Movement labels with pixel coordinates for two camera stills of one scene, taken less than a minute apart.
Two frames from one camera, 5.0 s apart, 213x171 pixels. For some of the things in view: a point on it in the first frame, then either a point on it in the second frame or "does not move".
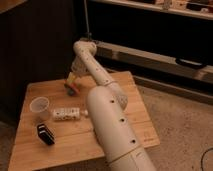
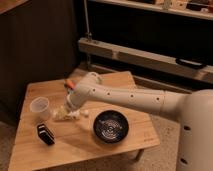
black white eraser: [46, 134] does not move
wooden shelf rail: [153, 60] does not move
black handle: [190, 63] does not move
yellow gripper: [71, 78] to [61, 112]
